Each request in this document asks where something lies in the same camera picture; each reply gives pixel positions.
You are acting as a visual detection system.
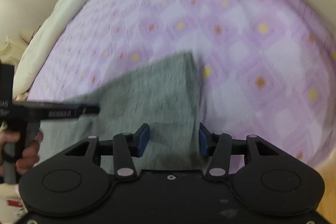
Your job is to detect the grey knit pants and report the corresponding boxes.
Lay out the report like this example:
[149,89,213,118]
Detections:
[39,52,204,170]

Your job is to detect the person's left hand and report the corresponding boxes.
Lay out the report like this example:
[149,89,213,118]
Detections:
[1,130,44,174]

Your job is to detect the purple checkered bed sheet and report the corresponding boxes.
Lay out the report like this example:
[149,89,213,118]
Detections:
[29,0,335,165]

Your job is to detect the cream duvet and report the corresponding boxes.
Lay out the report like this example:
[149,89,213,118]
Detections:
[13,0,88,97]

